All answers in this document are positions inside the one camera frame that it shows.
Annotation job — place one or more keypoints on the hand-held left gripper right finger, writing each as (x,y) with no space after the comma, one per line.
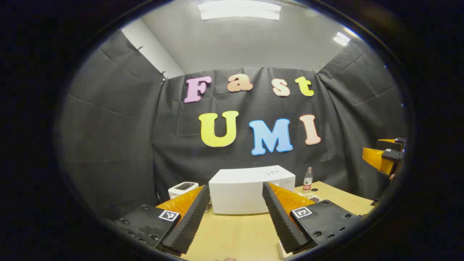
(281,221)

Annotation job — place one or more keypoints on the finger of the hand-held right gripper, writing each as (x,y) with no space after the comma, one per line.
(377,157)
(389,144)

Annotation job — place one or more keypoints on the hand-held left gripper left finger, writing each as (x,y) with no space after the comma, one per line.
(192,221)

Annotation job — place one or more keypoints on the white microwave oven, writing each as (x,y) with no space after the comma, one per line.
(237,192)

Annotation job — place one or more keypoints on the white toaster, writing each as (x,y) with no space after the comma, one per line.
(181,188)

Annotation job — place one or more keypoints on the white divided snack tray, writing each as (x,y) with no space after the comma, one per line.
(312,197)

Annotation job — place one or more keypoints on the clear bottle with red label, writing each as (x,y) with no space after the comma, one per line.
(307,179)

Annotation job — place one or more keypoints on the small ceiling light panel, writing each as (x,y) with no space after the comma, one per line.
(342,38)

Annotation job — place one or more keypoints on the black backdrop cloth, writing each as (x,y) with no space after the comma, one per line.
(119,127)

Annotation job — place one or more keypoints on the large ceiling light panel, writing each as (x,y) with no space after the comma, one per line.
(239,10)

